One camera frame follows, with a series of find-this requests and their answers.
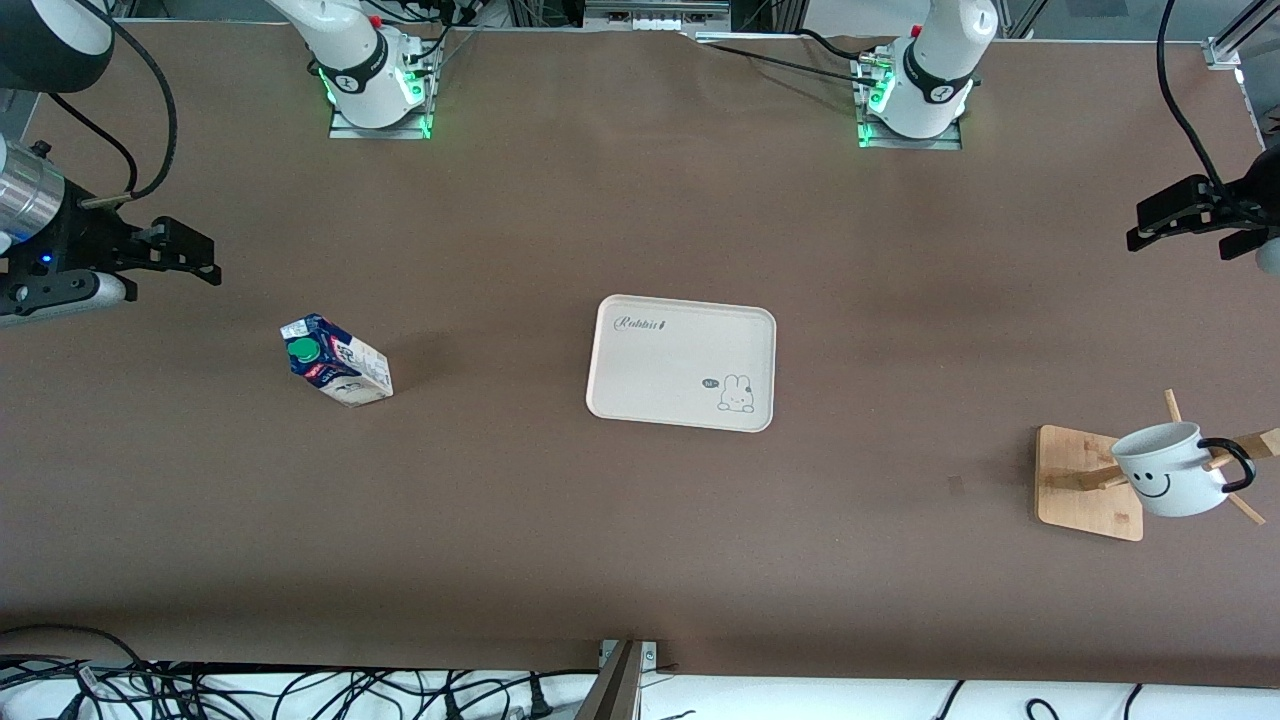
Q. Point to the dark metal camera pole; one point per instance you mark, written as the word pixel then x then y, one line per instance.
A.
pixel 615 690

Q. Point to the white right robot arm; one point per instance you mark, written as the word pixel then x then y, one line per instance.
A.
pixel 350 50

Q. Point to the small metal table bracket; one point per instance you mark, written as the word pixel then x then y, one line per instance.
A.
pixel 648 655

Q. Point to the bamboo cup rack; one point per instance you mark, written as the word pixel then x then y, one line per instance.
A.
pixel 1070 500

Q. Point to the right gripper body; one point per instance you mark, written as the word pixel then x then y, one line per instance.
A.
pixel 80 240

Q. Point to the cream rabbit print tray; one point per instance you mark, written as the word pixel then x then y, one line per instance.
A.
pixel 650 370

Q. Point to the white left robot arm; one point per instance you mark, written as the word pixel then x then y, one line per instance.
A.
pixel 940 60

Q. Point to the white smiley mug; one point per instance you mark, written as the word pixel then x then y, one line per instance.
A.
pixel 1180 490

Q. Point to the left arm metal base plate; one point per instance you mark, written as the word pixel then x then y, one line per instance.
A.
pixel 950 142

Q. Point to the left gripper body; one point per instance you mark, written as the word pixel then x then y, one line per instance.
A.
pixel 1257 196

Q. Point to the grey power strip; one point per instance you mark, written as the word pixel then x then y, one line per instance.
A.
pixel 655 18

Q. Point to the metal corner bracket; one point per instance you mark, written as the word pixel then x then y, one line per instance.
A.
pixel 1222 55

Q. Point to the blue white milk carton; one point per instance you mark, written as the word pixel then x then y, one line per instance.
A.
pixel 345 375

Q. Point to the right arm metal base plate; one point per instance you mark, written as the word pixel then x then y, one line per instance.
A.
pixel 345 130

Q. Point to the aluminium frame profile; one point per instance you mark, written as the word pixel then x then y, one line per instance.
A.
pixel 1255 22

